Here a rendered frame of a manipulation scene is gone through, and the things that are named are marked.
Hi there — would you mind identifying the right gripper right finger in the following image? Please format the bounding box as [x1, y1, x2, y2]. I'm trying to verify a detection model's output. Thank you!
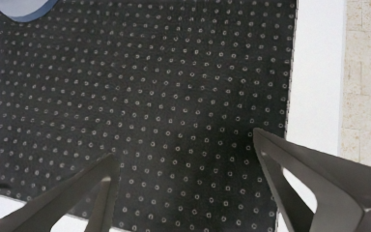
[253, 128, 371, 232]

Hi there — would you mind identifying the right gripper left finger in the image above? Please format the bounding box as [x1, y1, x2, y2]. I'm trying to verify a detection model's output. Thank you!
[0, 153, 120, 232]

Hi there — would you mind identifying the black perforated plate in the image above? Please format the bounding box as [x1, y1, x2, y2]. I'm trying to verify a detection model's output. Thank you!
[0, 0, 300, 232]

